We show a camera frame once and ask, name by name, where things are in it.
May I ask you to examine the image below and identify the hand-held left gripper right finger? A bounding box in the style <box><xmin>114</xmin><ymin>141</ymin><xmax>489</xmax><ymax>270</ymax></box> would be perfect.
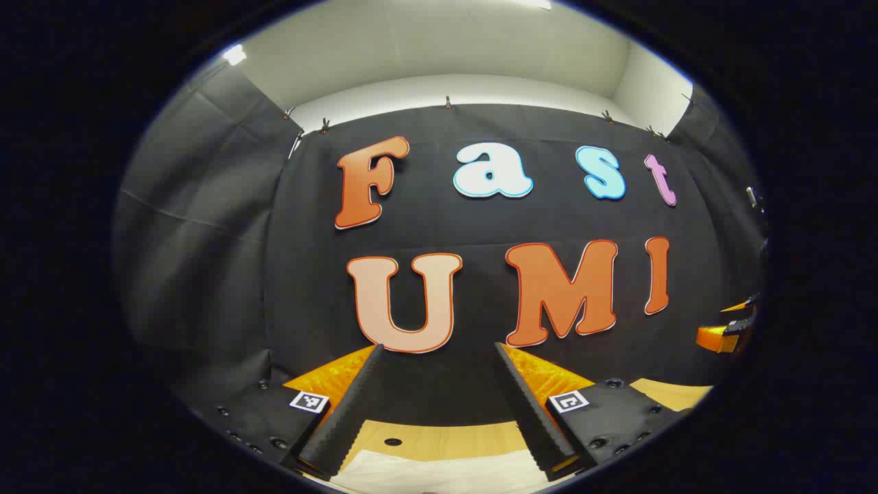
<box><xmin>494</xmin><ymin>342</ymin><xmax>693</xmax><ymax>482</ymax></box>

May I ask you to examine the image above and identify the row of backdrop clips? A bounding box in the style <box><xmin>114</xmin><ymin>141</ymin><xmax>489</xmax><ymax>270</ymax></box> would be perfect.
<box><xmin>283</xmin><ymin>95</ymin><xmax>695</xmax><ymax>138</ymax></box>

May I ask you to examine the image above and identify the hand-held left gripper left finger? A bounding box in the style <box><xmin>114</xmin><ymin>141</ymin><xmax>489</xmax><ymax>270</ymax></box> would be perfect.
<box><xmin>195</xmin><ymin>343</ymin><xmax>385</xmax><ymax>481</ymax></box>

